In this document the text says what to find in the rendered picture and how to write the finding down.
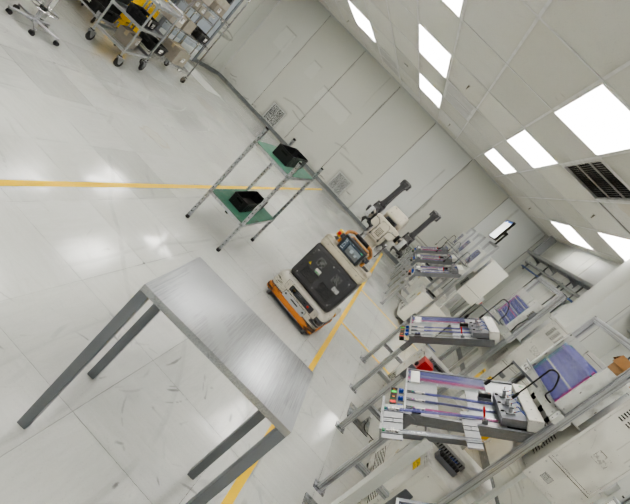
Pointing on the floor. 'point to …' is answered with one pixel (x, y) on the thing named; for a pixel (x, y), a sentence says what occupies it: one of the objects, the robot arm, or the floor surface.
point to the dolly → (103, 10)
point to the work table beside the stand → (187, 275)
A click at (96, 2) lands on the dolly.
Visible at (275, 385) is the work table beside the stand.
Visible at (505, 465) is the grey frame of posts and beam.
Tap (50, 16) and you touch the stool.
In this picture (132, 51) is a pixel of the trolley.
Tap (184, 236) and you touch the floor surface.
